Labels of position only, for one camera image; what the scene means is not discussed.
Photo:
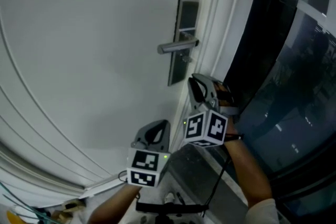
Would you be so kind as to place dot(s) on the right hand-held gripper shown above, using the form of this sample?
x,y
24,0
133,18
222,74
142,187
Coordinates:
x,y
204,128

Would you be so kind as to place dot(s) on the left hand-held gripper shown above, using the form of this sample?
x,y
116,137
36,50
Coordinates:
x,y
145,168

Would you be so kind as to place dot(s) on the person's left forearm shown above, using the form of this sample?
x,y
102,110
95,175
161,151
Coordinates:
x,y
115,207

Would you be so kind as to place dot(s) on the person's right forearm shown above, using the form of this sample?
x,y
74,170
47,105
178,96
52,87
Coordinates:
x,y
249,170

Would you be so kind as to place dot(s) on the silver door lock plate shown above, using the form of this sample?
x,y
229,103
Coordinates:
x,y
178,70

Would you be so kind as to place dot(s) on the black framed glass door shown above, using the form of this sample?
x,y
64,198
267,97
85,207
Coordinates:
x,y
288,86

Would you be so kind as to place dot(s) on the grey stone threshold step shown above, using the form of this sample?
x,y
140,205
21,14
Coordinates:
x,y
204,178

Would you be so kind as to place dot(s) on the black body-worn bar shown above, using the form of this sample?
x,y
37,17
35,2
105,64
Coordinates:
x,y
170,207

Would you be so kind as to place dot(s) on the large brown cardboard box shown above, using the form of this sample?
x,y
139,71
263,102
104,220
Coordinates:
x,y
69,207

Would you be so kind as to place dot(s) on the person's white sleeve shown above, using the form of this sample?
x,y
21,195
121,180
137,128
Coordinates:
x,y
265,213

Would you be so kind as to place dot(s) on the orange plastic container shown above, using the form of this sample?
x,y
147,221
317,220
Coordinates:
x,y
11,217

